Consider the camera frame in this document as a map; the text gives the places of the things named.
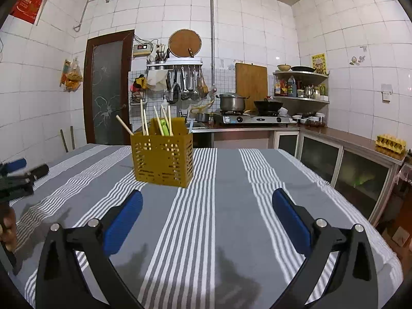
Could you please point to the wooden chopstick pair on table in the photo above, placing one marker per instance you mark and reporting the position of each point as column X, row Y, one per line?
column 158, row 121

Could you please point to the corner wall shelf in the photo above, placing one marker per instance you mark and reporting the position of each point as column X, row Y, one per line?
column 301, row 91

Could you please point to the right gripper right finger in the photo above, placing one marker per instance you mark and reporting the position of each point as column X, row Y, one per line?
column 353, row 281

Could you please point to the round wooden board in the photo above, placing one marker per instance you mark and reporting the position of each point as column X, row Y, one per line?
column 184, row 43

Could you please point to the person's left hand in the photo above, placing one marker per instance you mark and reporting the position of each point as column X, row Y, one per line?
column 8, row 227

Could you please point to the red cardboard box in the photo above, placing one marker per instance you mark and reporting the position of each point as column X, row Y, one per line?
column 26, row 10

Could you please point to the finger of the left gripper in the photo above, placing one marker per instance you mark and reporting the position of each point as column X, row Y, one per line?
column 37, row 173
column 10, row 167

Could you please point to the rectangular wooden cutting board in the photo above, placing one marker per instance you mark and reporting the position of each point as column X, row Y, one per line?
column 251, row 82

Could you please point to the green plastic utensil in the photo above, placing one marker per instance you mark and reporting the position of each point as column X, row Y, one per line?
column 164, row 127

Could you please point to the yellow perforated utensil holder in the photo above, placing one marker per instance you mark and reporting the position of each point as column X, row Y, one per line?
column 163, row 160

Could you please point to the wooden chopstick in holder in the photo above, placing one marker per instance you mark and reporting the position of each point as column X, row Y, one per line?
column 129, row 131

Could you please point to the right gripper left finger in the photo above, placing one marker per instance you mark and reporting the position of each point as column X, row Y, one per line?
column 60, row 282

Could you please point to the grey white striped tablecloth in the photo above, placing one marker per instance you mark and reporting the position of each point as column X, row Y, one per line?
column 215, row 244

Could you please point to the steel gas stove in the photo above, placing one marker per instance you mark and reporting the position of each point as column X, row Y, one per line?
column 227, row 119

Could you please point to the steel cooking pot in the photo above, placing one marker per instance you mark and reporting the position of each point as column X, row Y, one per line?
column 232, row 102

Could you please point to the yellow wall poster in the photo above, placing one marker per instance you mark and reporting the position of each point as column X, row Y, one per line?
column 319, row 63

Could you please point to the yellow egg carton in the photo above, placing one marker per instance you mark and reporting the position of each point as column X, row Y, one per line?
column 391, row 143

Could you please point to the white soap bottle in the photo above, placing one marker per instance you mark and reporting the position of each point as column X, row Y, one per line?
column 164, row 108

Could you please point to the dark wooden glass door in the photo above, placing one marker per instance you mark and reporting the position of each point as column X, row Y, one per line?
column 105, row 88

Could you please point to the hanging utensil rack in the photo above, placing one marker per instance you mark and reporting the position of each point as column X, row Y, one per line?
column 182, row 75

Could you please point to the hanging snack bags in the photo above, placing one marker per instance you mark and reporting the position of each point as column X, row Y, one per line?
column 71, row 76

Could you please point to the black wok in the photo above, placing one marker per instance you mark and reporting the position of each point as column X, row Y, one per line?
column 268, row 107

